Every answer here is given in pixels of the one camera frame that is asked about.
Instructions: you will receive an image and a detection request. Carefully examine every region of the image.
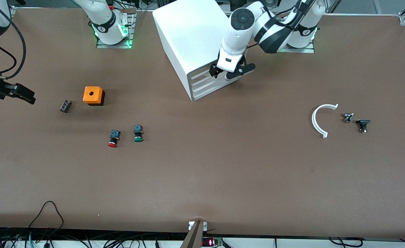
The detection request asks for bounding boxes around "orange button enclosure box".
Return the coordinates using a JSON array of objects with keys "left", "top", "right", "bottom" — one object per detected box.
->
[{"left": 83, "top": 86, "right": 105, "bottom": 106}]

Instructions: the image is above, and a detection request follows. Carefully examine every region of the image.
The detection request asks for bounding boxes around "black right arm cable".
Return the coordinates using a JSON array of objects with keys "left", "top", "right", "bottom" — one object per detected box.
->
[{"left": 0, "top": 10, "right": 27, "bottom": 80}]

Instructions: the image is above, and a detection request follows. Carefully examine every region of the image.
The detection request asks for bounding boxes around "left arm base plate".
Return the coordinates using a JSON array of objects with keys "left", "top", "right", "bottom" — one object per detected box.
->
[{"left": 279, "top": 34, "right": 315, "bottom": 53}]

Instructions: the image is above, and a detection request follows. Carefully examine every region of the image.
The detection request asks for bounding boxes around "black push button part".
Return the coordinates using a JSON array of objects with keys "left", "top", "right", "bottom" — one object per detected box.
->
[{"left": 356, "top": 119, "right": 371, "bottom": 134}]

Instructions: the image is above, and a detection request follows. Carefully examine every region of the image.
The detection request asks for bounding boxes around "black looped cable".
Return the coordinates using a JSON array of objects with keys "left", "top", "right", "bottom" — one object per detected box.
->
[{"left": 28, "top": 201, "right": 64, "bottom": 238}]

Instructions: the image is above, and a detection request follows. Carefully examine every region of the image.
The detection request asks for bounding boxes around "green push button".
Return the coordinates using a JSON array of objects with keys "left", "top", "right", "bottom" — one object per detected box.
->
[{"left": 133, "top": 124, "right": 144, "bottom": 143}]

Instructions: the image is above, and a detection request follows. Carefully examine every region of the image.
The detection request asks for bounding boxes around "red push button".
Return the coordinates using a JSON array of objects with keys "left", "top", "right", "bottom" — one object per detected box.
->
[{"left": 107, "top": 130, "right": 121, "bottom": 148}]

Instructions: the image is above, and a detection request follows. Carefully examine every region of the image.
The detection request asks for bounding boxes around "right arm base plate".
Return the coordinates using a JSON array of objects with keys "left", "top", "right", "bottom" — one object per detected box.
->
[{"left": 96, "top": 9, "right": 134, "bottom": 49}]

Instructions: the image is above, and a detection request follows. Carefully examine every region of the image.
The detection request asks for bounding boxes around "red-lit electronic board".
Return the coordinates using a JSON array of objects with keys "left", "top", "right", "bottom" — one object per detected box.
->
[{"left": 201, "top": 237, "right": 224, "bottom": 247}]

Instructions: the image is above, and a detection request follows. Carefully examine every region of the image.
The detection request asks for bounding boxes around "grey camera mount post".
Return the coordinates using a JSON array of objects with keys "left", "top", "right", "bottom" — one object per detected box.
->
[{"left": 179, "top": 220, "right": 208, "bottom": 248}]

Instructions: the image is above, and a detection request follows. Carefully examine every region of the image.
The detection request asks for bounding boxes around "white curved plastic bracket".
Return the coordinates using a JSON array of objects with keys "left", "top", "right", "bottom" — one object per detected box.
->
[{"left": 312, "top": 104, "right": 339, "bottom": 139}]

